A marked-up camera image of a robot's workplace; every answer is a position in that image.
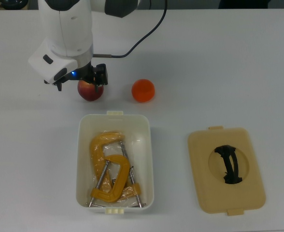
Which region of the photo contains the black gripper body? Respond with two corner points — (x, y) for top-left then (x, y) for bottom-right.
(55, 60), (95, 84)

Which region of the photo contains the red yellow toy apple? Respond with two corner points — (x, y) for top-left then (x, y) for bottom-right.
(77, 80), (104, 102)

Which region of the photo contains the orange toy fruit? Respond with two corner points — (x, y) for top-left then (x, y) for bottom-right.
(131, 78), (156, 103)

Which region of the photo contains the white plastic container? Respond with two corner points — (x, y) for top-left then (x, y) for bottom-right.
(75, 110), (155, 215)

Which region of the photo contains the beige container lid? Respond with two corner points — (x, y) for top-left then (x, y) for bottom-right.
(187, 125), (267, 217)

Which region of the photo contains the yellow C-clamp in plastic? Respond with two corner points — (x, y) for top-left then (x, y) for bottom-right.
(89, 131), (147, 208)

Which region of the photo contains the dark round object beyond table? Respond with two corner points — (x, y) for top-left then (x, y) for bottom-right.
(0, 0), (29, 10)

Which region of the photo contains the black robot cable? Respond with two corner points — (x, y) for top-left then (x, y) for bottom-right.
(92, 0), (168, 59)

